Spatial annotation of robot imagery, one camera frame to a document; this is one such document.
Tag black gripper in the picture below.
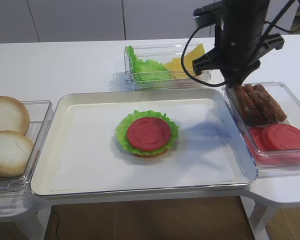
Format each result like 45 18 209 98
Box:
191 22 285 89

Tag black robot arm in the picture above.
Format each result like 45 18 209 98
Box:
192 0 285 87

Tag yellow cheese slices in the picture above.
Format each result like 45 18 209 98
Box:
164 43 205 79

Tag clear bin lettuce and cheese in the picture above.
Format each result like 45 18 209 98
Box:
124 43 204 91

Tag green lettuce leaves in bin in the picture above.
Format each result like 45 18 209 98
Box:
125 45 171 82

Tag green lettuce leaf on bun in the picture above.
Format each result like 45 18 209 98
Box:
115 110 179 158

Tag brown meat patty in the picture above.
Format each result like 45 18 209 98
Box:
243 84 267 125
253 84 287 122
233 85 259 122

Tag brown meat patty rightmost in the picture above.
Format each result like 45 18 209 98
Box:
253 84 287 122

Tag clear bin patties and tomatoes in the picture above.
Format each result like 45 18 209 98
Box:
224 82 300 169

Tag red tomato slice behind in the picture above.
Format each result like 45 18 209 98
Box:
249 127 269 151

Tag red tomato slice front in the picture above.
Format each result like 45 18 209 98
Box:
261 124 300 151

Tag red tomato slice on burger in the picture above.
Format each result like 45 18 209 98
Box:
126 117 172 151

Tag bottom bun on tray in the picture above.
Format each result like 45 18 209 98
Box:
133 149 169 158

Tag cream serving tray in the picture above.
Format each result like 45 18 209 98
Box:
30 88 258 198

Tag clear bin with buns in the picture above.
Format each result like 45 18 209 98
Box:
0 100 54 194

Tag upper bun half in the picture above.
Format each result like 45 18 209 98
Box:
0 96 30 135

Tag bun half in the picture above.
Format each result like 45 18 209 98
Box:
0 130 34 177
0 96 30 135

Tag front bun half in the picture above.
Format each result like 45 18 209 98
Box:
0 130 34 177

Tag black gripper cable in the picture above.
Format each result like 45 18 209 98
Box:
181 0 300 88

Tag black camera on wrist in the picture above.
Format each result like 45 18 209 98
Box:
192 1 222 28

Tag black cable under table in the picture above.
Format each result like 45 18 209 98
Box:
50 211 60 240

